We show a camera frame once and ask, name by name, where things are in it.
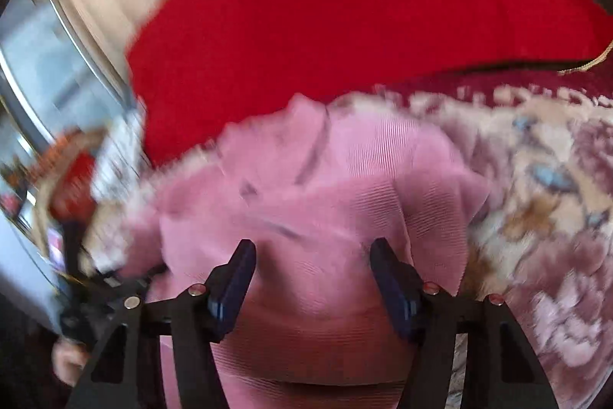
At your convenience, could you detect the grey cabinet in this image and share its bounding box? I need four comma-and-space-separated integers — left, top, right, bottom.
0, 218, 65, 335

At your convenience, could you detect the floral patterned blanket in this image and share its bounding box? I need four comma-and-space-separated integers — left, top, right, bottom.
81, 71, 613, 409

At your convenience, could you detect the pink ribbed garment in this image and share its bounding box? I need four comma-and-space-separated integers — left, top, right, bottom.
122, 93, 492, 409

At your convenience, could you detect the gold braided cord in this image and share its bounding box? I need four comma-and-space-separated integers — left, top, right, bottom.
558, 39, 613, 76

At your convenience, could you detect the red blanket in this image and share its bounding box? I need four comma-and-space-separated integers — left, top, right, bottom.
125, 0, 613, 168

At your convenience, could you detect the red printed box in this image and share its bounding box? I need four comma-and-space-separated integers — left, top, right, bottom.
50, 153, 99, 221

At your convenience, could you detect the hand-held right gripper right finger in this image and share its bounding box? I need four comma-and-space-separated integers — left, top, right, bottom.
371, 238, 559, 409

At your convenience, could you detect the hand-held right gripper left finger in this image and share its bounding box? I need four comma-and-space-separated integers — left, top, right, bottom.
64, 239, 257, 409

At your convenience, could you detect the person's left hand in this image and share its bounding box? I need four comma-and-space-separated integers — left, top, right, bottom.
52, 335, 93, 387

